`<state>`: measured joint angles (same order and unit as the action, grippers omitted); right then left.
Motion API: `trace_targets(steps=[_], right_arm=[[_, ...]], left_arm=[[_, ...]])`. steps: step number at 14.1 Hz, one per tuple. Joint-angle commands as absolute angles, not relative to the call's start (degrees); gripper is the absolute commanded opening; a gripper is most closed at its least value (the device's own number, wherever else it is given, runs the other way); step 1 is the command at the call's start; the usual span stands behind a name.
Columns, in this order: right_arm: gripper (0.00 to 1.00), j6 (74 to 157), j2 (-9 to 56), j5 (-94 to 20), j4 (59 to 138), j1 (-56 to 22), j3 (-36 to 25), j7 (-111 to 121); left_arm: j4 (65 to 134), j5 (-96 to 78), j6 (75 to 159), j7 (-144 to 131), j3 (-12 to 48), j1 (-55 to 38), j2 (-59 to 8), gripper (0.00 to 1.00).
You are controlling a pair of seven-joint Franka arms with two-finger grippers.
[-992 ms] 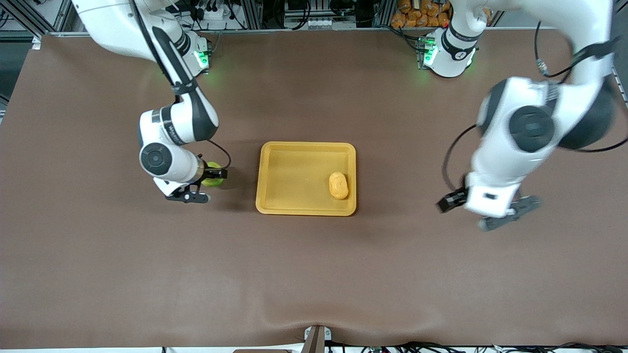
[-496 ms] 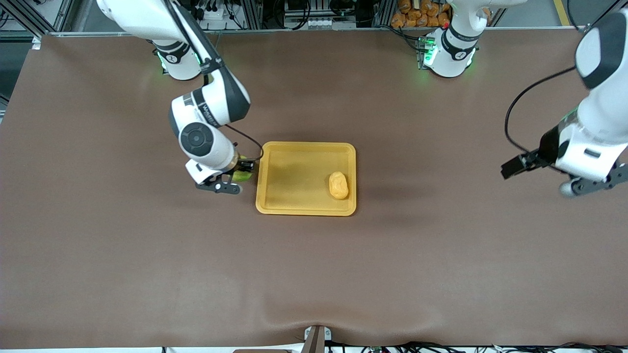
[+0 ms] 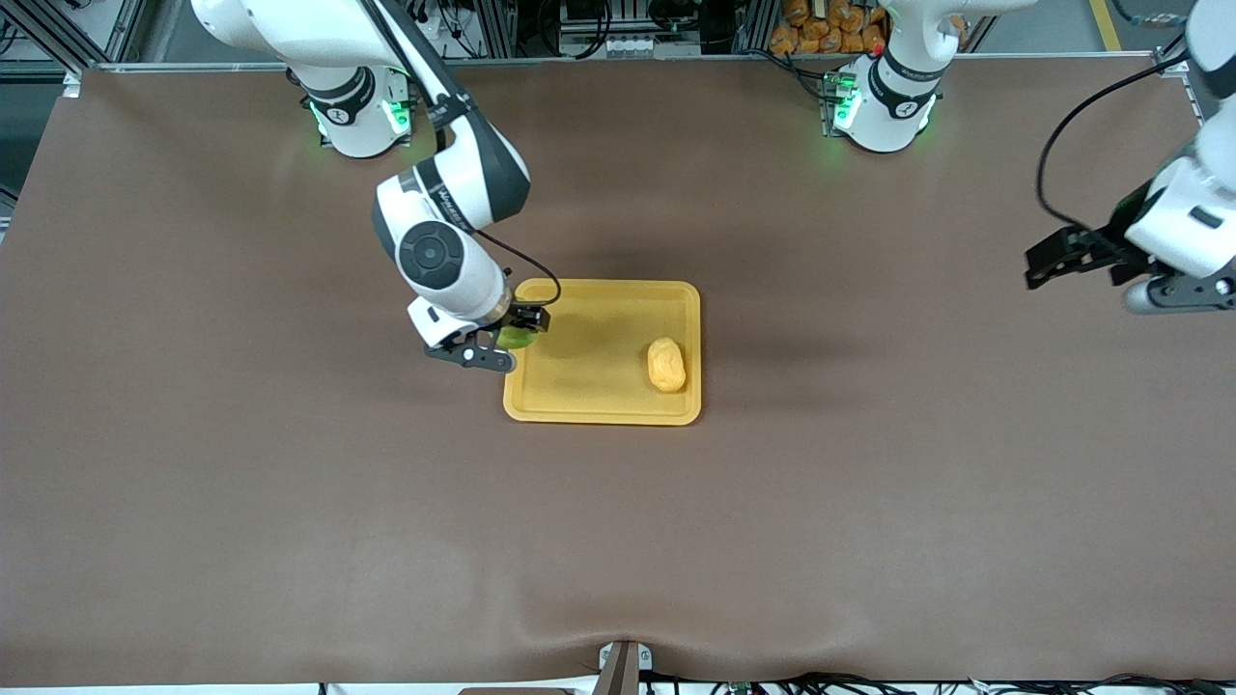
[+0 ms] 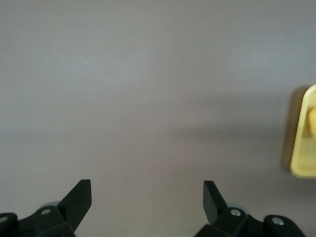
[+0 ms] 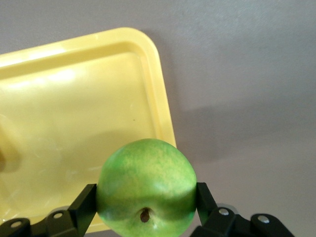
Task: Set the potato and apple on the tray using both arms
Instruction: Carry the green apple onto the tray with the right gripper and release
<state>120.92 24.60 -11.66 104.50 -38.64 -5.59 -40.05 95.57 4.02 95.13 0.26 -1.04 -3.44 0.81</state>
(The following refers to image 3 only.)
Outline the yellow potato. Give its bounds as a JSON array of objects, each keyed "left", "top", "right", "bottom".
[{"left": 646, "top": 336, "right": 688, "bottom": 394}]

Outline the yellow plastic tray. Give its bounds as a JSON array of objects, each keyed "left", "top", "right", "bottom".
[{"left": 502, "top": 278, "right": 703, "bottom": 427}]

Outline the brown table mat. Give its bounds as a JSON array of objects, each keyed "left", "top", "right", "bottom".
[{"left": 0, "top": 56, "right": 1236, "bottom": 688}]

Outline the grey electronics box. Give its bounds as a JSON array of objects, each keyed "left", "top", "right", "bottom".
[{"left": 558, "top": 0, "right": 667, "bottom": 59}]

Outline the white power strip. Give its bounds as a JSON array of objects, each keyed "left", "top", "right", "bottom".
[{"left": 386, "top": 10, "right": 455, "bottom": 44}]

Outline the orange packaged snacks pile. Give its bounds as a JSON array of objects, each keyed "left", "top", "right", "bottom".
[{"left": 768, "top": 0, "right": 894, "bottom": 56}]

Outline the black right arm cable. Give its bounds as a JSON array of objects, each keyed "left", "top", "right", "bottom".
[{"left": 471, "top": 224, "right": 563, "bottom": 312}]

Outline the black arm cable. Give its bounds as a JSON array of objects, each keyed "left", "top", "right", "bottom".
[
  {"left": 471, "top": 224, "right": 563, "bottom": 312},
  {"left": 1036, "top": 48, "right": 1198, "bottom": 233}
]

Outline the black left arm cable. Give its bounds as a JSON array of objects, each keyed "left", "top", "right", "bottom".
[{"left": 1036, "top": 48, "right": 1198, "bottom": 233}]

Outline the perforated aluminium side rail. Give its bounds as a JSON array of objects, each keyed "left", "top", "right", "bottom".
[{"left": 1156, "top": 48, "right": 1208, "bottom": 126}]

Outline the aluminium frame post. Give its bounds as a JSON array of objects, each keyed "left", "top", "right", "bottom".
[
  {"left": 473, "top": 0, "right": 518, "bottom": 59},
  {"left": 734, "top": 0, "right": 778, "bottom": 54}
]

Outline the grey camera stand bracket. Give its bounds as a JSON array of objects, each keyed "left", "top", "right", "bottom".
[{"left": 594, "top": 639, "right": 654, "bottom": 695}]

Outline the aluminium table edge rail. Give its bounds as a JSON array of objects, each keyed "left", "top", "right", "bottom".
[{"left": 97, "top": 50, "right": 1160, "bottom": 73}]

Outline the diagonal aluminium frame strut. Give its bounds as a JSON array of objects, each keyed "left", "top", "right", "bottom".
[{"left": 0, "top": 0, "right": 146, "bottom": 73}]

